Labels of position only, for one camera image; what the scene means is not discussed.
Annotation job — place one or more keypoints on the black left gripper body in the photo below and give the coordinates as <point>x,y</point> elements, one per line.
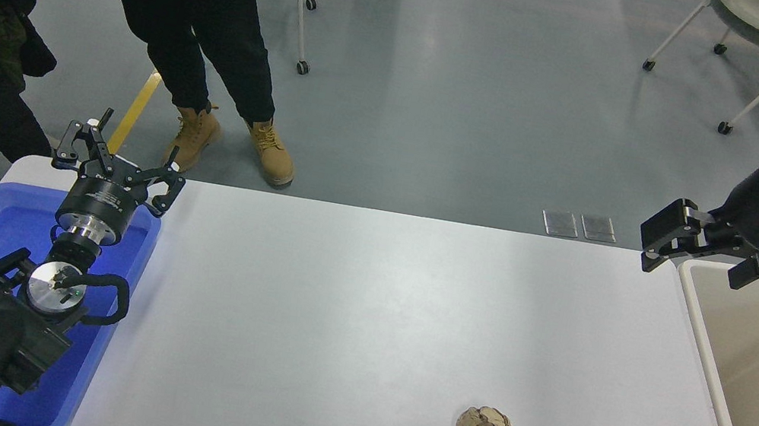
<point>100,199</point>

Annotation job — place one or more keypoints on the square metal floor plate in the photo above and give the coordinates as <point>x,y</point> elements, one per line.
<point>559,224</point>
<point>598,229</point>

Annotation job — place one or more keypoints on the standing person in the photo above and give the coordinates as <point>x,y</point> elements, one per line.
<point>176,1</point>

